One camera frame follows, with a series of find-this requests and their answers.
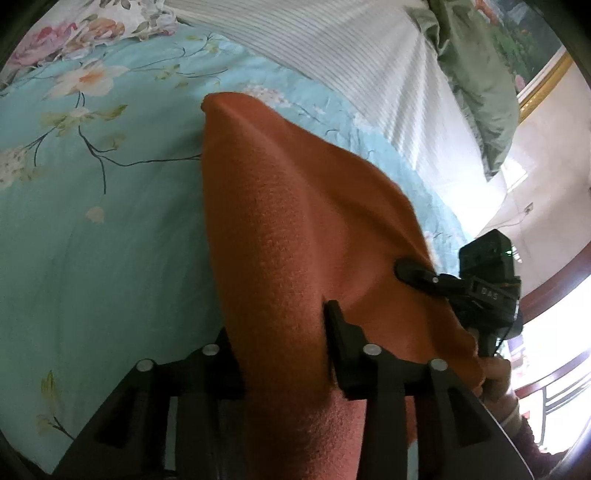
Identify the person's right hand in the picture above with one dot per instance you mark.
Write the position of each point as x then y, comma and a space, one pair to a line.
496, 376

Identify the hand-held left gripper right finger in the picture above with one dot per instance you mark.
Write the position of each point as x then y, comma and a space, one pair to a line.
344, 341

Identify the person's right forearm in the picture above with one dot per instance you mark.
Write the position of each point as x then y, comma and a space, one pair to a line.
526, 434

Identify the gold framed wall painting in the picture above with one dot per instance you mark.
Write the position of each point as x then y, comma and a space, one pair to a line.
521, 41

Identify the orange knit sweater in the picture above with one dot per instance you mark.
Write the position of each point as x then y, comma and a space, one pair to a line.
286, 230

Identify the green pillow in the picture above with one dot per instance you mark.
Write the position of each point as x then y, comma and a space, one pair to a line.
480, 92

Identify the floral pillow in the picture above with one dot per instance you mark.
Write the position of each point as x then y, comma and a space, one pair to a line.
69, 27

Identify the white wall socket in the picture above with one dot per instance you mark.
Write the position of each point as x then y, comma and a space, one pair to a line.
528, 208

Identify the brown wooden bed frame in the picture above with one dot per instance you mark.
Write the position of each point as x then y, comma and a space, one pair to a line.
554, 290

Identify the light blue floral bedsheet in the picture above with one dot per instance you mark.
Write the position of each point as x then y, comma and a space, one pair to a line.
115, 277

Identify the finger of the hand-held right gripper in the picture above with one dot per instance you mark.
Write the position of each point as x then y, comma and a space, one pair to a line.
415, 273

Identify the white striped pillow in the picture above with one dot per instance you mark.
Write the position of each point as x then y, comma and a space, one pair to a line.
369, 69

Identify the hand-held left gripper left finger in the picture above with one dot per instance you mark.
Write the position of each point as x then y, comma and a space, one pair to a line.
217, 369

